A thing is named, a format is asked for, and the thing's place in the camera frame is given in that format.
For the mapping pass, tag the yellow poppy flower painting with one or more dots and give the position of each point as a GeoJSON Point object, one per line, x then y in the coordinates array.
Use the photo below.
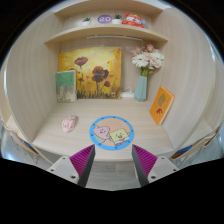
{"type": "Point", "coordinates": [96, 66]}

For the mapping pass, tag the small potted green plant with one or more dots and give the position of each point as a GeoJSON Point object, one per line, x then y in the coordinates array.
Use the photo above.
{"type": "Point", "coordinates": [117, 19]}
{"type": "Point", "coordinates": [86, 22]}

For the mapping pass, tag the round blue-rimmed cartoon mouse pad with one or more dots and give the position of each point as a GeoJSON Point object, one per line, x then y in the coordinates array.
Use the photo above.
{"type": "Point", "coordinates": [111, 133]}

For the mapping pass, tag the green and beige book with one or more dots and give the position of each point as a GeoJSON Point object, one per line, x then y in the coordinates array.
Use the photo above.
{"type": "Point", "coordinates": [66, 85]}

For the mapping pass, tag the pink and white flower bouquet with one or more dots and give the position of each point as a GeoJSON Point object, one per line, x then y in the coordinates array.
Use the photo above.
{"type": "Point", "coordinates": [148, 59]}

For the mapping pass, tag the purple round number sign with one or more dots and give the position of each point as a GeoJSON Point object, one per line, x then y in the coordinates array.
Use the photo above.
{"type": "Point", "coordinates": [104, 19]}

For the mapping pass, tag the teal faceted vase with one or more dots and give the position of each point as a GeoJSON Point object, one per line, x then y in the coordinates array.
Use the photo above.
{"type": "Point", "coordinates": [140, 89]}

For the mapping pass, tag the orange book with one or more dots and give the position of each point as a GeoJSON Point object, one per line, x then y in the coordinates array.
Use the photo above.
{"type": "Point", "coordinates": [161, 105]}

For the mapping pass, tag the white light bar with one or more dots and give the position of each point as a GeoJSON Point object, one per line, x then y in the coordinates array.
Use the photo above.
{"type": "Point", "coordinates": [110, 37]}

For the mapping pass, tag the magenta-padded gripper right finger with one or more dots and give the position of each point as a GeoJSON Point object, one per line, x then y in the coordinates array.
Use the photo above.
{"type": "Point", "coordinates": [161, 166]}

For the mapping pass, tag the light wooden shelf board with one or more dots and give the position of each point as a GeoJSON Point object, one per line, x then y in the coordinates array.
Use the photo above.
{"type": "Point", "coordinates": [106, 31]}

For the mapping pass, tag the red plush toy figure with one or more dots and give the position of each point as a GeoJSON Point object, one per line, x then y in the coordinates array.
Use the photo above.
{"type": "Point", "coordinates": [133, 20]}

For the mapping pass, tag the wooden chair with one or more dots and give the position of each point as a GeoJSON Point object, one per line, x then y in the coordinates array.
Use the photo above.
{"type": "Point", "coordinates": [196, 146]}

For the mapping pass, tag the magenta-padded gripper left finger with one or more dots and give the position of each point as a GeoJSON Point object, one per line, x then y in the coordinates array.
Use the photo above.
{"type": "Point", "coordinates": [63, 168]}

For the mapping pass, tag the pink computer mouse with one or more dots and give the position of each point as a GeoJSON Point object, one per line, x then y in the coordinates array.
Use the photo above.
{"type": "Point", "coordinates": [69, 123]}

